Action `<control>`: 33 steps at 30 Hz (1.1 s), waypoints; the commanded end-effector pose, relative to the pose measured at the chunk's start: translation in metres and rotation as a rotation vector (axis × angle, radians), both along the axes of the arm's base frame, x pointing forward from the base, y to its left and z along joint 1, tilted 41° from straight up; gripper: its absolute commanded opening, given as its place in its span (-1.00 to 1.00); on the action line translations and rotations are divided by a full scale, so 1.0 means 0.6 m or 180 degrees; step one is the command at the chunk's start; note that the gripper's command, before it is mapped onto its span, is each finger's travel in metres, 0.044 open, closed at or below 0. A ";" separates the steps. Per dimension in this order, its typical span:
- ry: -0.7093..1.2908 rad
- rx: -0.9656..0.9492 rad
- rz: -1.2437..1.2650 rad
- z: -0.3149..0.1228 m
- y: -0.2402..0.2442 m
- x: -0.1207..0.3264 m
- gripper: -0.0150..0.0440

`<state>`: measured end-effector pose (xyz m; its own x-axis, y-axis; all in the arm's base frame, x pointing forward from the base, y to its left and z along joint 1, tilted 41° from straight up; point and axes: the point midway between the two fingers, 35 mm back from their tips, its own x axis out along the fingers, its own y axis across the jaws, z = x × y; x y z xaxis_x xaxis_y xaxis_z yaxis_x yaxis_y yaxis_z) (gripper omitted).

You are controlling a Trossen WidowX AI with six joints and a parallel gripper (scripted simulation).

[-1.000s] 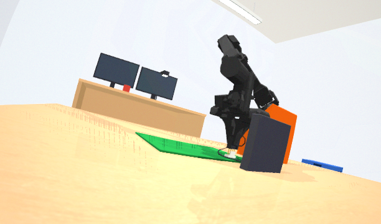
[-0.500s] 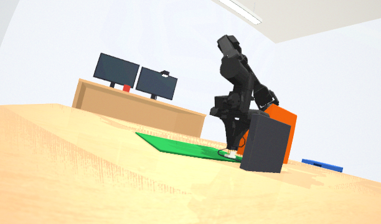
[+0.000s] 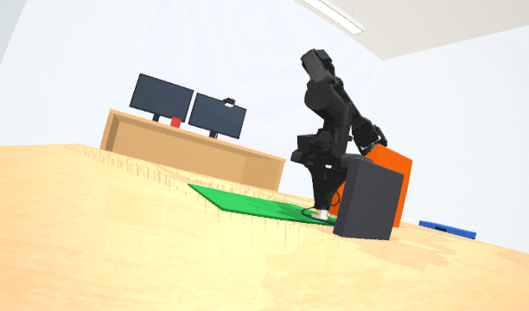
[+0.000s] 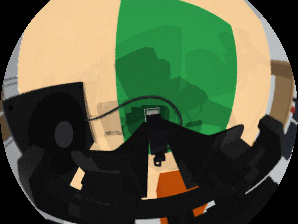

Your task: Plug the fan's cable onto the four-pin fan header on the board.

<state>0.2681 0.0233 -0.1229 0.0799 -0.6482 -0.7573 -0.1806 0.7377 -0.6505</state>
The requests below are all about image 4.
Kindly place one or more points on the green circuit board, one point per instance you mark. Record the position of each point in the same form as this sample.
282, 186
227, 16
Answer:
178, 51

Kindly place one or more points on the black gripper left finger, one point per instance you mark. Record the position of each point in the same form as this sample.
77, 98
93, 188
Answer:
130, 159

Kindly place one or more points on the dark grey box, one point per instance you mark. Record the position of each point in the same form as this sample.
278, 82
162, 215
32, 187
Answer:
52, 118

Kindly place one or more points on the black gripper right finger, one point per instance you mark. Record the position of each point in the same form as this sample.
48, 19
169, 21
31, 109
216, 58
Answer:
193, 151

